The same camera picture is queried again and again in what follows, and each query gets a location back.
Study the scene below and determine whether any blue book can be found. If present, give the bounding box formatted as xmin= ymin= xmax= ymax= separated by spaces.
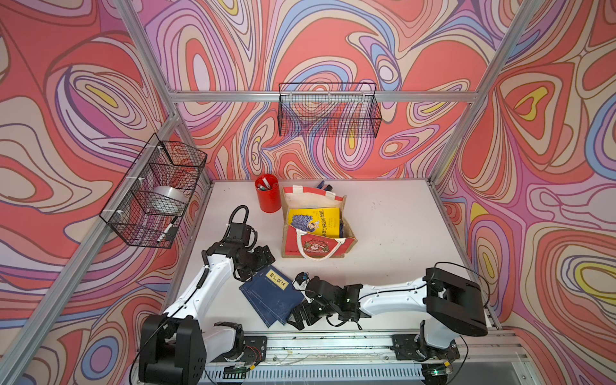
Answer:
xmin=249 ymin=266 xmax=304 ymax=325
xmin=239 ymin=282 xmax=278 ymax=328

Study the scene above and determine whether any yellow cover book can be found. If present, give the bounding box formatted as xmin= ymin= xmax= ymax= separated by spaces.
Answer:
xmin=287 ymin=208 xmax=343 ymax=238

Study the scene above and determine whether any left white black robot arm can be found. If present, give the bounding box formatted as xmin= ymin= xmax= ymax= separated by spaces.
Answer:
xmin=129 ymin=218 xmax=275 ymax=384

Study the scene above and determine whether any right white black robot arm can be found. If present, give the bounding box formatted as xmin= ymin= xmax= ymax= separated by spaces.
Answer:
xmin=287 ymin=262 xmax=488 ymax=350

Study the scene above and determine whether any red pen holder cup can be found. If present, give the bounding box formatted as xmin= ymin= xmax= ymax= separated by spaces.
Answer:
xmin=254 ymin=174 xmax=282 ymax=213

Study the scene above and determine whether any white marker in basket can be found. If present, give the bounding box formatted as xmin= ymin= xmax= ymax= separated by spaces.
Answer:
xmin=157 ymin=217 xmax=178 ymax=243

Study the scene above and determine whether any silver tape roll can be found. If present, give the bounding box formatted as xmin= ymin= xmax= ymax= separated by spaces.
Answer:
xmin=146 ymin=186 xmax=189 ymax=217

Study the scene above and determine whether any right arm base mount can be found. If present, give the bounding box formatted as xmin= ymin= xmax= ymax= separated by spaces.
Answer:
xmin=391 ymin=321 xmax=460 ymax=363

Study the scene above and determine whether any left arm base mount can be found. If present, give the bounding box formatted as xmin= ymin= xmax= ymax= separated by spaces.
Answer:
xmin=213 ymin=322 xmax=268 ymax=365

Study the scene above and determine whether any left black wire basket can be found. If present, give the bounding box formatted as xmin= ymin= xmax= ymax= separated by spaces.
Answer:
xmin=99 ymin=134 xmax=207 ymax=249

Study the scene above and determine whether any black wire basket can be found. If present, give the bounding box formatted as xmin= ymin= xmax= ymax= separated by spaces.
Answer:
xmin=99 ymin=134 xmax=207 ymax=249
xmin=278 ymin=80 xmax=382 ymax=139

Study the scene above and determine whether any back black wire basket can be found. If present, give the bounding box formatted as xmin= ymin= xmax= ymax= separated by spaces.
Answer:
xmin=278 ymin=80 xmax=382 ymax=139

